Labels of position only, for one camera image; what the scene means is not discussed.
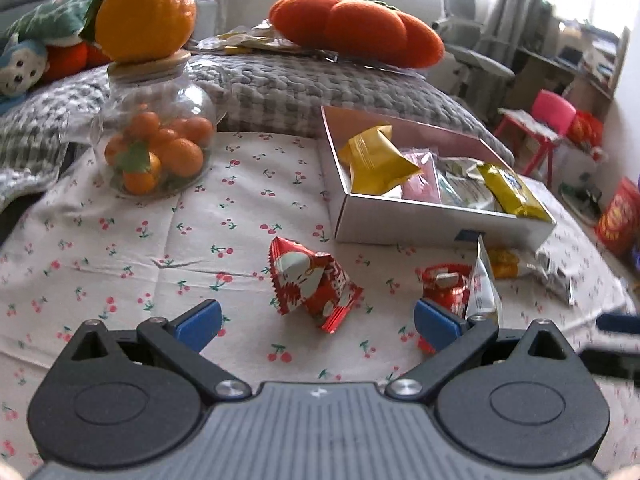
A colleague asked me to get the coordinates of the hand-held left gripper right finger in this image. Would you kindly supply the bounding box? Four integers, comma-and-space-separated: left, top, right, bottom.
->
386, 298, 571, 403

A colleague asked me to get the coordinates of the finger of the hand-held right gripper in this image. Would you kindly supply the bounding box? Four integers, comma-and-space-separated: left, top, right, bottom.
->
580, 347, 640, 388
597, 312, 640, 333

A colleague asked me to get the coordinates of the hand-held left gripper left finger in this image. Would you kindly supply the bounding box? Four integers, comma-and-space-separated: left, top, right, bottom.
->
71, 299, 252, 402

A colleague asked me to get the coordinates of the small red candy packet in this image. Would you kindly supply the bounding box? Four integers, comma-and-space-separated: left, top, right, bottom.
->
417, 265, 473, 356

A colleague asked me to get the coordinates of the pink cardboard box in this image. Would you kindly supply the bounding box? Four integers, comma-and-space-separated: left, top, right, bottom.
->
320, 105, 557, 247

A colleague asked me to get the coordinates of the red white figure snack packet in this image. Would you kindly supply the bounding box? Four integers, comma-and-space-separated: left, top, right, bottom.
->
269, 236, 365, 333

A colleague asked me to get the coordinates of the pink snack packet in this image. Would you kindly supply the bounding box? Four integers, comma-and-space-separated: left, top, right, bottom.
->
402, 149, 442, 204

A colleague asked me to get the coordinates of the yellow blue label snack packet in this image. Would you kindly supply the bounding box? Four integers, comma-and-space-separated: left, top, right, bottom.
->
477, 162, 551, 221

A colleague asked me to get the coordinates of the large plain yellow snack packet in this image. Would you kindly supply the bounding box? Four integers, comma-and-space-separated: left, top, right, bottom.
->
337, 125, 423, 196

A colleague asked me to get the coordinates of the cherry print cloth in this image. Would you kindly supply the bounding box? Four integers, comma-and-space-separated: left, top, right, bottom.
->
0, 130, 640, 480

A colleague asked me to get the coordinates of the red yellow printed bag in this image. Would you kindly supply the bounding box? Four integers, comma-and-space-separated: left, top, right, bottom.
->
595, 177, 640, 256

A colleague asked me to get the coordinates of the pile of small tangerines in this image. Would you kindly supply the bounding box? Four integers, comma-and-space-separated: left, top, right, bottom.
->
104, 110, 215, 195

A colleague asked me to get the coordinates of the printed paper on chair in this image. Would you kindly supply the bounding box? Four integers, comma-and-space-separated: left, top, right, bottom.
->
505, 109, 556, 141

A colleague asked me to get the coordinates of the pink child chair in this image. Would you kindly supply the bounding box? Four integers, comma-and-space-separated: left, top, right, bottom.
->
495, 89, 577, 188

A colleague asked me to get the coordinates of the glass jar with wooden lid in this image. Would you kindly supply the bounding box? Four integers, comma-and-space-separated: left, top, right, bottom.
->
92, 50, 218, 196

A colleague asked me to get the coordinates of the grey checked blanket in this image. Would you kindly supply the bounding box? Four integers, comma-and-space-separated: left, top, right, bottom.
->
0, 52, 516, 211

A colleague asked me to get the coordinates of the grey office chair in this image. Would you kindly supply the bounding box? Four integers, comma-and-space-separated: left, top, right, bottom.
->
432, 0, 516, 111

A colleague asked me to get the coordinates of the wooden desk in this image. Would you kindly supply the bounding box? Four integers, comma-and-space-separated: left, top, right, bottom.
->
520, 25, 631, 106

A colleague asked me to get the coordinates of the clear bag of yellow packets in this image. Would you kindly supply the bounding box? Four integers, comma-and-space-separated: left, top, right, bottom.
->
197, 17, 331, 58

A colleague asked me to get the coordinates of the orange round plush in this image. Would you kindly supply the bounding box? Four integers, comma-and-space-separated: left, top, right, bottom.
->
42, 40, 113, 83

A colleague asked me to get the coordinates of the orange pumpkin cushion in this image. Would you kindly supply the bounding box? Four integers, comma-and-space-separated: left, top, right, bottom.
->
269, 0, 446, 69

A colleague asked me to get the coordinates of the blue monkey plush toy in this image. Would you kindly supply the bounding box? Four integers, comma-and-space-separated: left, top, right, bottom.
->
0, 35, 51, 116

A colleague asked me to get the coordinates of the large orange with leaves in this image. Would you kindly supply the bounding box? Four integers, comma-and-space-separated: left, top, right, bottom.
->
80, 0, 197, 63

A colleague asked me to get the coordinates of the grey curtain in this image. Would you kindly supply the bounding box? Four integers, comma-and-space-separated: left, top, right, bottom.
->
487, 0, 551, 56

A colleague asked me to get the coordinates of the teal leaf print pillow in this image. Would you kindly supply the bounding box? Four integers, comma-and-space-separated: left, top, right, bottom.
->
0, 0, 108, 43

